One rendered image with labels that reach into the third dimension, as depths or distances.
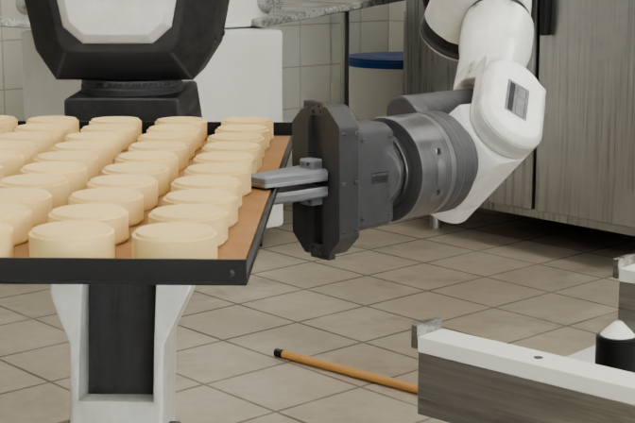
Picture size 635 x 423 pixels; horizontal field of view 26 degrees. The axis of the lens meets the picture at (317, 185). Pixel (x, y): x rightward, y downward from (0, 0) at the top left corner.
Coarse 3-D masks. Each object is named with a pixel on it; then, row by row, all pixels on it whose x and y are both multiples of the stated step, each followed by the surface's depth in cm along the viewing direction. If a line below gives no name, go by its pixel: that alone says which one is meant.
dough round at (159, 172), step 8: (104, 168) 104; (112, 168) 102; (120, 168) 102; (128, 168) 102; (136, 168) 102; (144, 168) 102; (152, 168) 102; (160, 168) 102; (152, 176) 101; (160, 176) 102; (168, 176) 103; (160, 184) 102; (168, 184) 103; (160, 192) 102
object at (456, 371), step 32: (448, 352) 99; (480, 352) 97; (512, 352) 97; (544, 352) 97; (448, 384) 100; (480, 384) 98; (512, 384) 96; (544, 384) 94; (576, 384) 92; (608, 384) 90; (448, 416) 100; (480, 416) 98; (512, 416) 96; (544, 416) 94; (576, 416) 93; (608, 416) 91
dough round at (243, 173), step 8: (192, 168) 102; (200, 168) 102; (208, 168) 102; (216, 168) 102; (224, 168) 102; (232, 168) 102; (240, 168) 102; (248, 168) 103; (184, 176) 103; (232, 176) 101; (240, 176) 101; (248, 176) 102; (248, 184) 102; (248, 192) 102
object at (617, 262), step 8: (624, 256) 123; (632, 256) 124; (616, 264) 122; (624, 264) 123; (632, 264) 123; (616, 272) 122; (624, 272) 122; (632, 272) 121; (624, 280) 122; (632, 280) 121; (624, 288) 122; (632, 288) 122; (624, 296) 122; (632, 296) 122; (624, 304) 122; (632, 304) 122; (624, 312) 122; (632, 312) 122; (624, 320) 123; (632, 320) 122; (632, 328) 122
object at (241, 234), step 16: (272, 144) 128; (112, 160) 119; (192, 160) 119; (272, 160) 119; (256, 192) 104; (240, 208) 98; (256, 208) 98; (144, 224) 92; (240, 224) 92; (256, 224) 92; (128, 240) 87; (240, 240) 87; (16, 256) 83; (128, 256) 83; (224, 256) 83; (240, 256) 83
